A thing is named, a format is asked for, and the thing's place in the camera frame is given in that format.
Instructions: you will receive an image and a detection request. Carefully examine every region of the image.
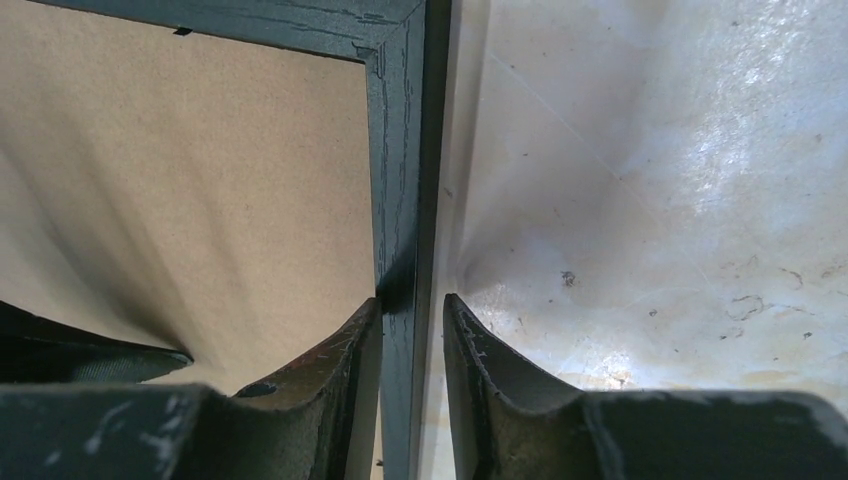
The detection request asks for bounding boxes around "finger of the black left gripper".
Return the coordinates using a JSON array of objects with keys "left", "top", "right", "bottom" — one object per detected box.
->
[{"left": 1, "top": 302, "right": 193, "bottom": 384}]

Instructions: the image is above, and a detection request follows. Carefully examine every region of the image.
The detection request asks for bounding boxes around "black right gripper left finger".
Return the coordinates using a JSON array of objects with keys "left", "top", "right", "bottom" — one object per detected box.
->
[{"left": 1, "top": 298, "right": 382, "bottom": 479}]

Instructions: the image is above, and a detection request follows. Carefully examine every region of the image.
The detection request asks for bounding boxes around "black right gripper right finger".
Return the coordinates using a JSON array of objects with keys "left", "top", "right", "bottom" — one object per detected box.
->
[{"left": 443, "top": 294, "right": 847, "bottom": 479}]

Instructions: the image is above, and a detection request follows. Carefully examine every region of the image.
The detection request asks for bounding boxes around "brown frame backing board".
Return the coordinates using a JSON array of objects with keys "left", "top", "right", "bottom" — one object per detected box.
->
[{"left": 1, "top": 1, "right": 375, "bottom": 393}]

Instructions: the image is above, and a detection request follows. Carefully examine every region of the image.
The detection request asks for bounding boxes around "black picture frame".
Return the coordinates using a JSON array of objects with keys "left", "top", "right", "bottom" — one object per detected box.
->
[{"left": 26, "top": 0, "right": 453, "bottom": 480}]

